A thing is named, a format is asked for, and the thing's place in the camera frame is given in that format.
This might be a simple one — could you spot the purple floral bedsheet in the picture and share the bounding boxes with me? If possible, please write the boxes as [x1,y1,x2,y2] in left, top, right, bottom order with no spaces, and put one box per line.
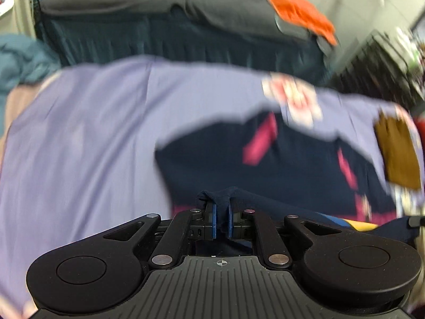
[0,55,425,319]

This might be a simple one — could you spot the brown cloth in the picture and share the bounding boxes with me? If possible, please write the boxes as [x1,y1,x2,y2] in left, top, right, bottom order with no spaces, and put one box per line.
[373,111,423,191]

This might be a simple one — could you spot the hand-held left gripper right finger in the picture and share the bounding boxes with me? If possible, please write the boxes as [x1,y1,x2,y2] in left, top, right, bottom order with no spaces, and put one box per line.
[227,203,333,270]

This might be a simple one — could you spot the navy cartoon print sweatshirt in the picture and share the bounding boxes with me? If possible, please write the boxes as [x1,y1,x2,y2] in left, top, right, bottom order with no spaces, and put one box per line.
[154,110,417,256]

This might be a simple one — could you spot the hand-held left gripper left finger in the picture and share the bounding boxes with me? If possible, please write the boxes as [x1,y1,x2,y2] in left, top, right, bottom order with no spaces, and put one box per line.
[104,203,217,270]

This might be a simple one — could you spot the black wire rack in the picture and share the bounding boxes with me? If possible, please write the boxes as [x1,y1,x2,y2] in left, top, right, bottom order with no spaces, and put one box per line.
[327,28,425,108]

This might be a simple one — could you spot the dark blue pleated cloth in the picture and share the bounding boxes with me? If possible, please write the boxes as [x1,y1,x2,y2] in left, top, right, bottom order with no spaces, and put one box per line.
[42,7,330,85]

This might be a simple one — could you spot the teal blue cloth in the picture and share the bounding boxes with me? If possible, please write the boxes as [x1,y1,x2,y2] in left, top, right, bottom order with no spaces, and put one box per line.
[0,34,63,114]

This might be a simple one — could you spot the orange cloth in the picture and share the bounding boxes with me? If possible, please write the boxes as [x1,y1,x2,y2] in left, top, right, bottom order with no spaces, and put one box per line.
[265,0,338,46]

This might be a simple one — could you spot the pale pink cloth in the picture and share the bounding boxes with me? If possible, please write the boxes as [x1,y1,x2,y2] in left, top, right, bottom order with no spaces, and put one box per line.
[0,85,45,147]

